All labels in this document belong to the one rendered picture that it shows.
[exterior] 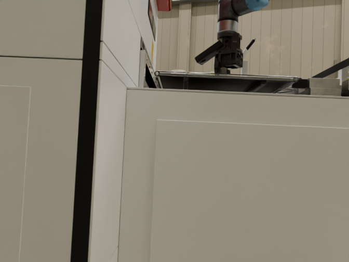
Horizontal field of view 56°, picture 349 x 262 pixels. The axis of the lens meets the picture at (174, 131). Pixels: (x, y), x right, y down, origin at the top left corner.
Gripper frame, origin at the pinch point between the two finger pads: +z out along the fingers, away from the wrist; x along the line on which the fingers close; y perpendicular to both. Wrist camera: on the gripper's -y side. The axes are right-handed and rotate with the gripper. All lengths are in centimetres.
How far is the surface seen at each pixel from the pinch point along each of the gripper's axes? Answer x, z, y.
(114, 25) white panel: -73, 3, 14
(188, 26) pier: 576, -268, -334
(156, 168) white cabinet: -58, 25, 13
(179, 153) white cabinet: -56, 22, 17
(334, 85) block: -15.3, 3.1, 39.1
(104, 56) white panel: -78, 9, 16
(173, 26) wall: 576, -276, -377
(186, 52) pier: 575, -205, -337
